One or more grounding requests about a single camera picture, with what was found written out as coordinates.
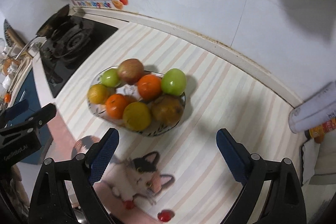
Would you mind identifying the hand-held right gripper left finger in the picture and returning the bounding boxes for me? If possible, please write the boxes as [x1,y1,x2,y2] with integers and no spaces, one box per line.
[28,128,120,224]

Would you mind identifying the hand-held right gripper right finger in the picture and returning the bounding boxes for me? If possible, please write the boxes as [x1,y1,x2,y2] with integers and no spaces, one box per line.
[216,128,307,224]

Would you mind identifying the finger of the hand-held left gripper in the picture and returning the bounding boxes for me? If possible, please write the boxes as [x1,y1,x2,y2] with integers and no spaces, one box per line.
[0,103,57,135]
[0,99,29,126]

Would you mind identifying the bright orange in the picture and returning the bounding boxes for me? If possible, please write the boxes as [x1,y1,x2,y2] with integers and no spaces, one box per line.
[105,94,129,120]
[137,74,162,101]

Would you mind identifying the yellow-green orange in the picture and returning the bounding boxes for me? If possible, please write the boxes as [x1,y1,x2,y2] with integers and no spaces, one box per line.
[88,84,109,105]
[123,102,152,131]

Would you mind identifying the floral oval ceramic plate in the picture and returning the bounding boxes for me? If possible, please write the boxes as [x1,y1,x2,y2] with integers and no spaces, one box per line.
[87,67,186,137]

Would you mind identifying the brown-red apple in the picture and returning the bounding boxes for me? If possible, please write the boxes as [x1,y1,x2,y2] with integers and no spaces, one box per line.
[151,94,184,126]
[117,58,145,85]

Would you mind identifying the green apple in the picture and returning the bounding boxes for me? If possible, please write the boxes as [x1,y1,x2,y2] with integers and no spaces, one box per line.
[161,68,187,96]
[101,68,121,88]

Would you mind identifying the cat-shaped mat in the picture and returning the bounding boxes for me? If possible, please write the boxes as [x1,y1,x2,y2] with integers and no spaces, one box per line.
[71,135,175,210]

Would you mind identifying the striped table mat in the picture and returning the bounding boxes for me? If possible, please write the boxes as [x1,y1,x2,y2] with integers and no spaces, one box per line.
[54,22,306,224]

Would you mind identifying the metal dish rack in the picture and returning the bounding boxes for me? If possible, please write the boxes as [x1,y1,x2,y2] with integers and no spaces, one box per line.
[0,38,27,77]

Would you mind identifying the white cup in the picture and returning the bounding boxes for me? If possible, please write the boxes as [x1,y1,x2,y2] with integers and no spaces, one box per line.
[26,43,42,58]

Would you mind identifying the black gas stove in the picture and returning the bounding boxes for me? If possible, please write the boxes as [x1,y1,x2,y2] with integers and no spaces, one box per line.
[39,15,119,98]

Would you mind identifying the white notebook black cover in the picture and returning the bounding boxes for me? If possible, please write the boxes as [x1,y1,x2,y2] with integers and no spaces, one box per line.
[299,132,336,186]

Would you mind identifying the grey metal can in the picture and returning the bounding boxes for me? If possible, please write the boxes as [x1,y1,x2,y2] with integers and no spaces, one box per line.
[288,81,336,133]

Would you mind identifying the dark sauce bottle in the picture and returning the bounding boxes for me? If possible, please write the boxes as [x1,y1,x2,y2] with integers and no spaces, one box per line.
[305,119,336,140]

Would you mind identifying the black frying pan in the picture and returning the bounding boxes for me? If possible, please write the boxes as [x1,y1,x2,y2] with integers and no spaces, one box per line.
[16,4,71,60]

